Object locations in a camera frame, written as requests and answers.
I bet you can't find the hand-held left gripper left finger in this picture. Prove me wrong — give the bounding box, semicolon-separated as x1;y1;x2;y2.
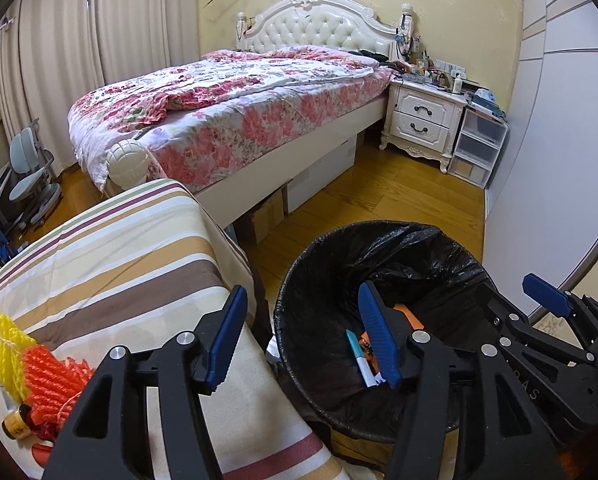
41;284;250;480

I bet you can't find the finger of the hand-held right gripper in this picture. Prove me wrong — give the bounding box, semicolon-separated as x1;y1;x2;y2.
523;273;598;331
472;280;580;376

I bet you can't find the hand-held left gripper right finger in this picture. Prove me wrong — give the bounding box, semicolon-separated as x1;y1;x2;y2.
357;281;567;480

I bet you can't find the white squeeze tube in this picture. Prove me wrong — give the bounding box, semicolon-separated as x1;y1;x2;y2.
345;329;378;389

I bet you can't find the orange cardboard piece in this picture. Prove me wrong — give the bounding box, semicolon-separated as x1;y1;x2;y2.
393;304;424;327

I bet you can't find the trash bin with black bag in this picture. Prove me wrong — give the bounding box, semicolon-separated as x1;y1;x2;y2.
274;220;505;443

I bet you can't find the orange foam fruit net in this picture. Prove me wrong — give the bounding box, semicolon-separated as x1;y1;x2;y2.
20;342;97;428

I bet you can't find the yellow foam fruit net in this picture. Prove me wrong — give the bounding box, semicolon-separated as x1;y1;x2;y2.
0;311;37;406

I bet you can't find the small bottle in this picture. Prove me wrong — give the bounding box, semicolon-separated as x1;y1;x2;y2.
1;404;34;442

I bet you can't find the cardboard box under bin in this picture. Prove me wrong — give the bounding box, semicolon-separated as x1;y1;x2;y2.
324;427;397;473

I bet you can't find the brown cardboard box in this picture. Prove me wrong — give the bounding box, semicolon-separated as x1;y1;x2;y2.
239;186;289;246

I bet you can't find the white wardrobe door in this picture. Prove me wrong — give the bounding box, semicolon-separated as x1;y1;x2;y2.
484;0;598;321

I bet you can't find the white storage box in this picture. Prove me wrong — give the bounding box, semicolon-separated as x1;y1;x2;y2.
286;135;357;213

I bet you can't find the plastic drawer unit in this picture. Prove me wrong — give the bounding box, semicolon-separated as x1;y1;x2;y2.
449;105;509;190

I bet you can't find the white nightstand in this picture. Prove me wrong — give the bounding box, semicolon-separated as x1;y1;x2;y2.
379;80;467;175

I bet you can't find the floral quilt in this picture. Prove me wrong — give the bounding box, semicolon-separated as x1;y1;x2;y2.
68;46;395;193

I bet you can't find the pile of bedside clutter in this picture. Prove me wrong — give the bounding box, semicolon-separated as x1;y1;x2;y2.
393;30;507;111

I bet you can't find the grey-blue office chair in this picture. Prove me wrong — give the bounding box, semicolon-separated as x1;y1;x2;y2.
8;119;64;233

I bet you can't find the black cloth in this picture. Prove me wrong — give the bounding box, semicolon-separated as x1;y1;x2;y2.
351;49;395;63

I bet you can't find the white tufted bed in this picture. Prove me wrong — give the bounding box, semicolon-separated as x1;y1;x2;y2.
68;0;415;231

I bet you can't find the beige curtain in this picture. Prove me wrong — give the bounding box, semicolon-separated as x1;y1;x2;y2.
0;0;104;181
91;0;202;86

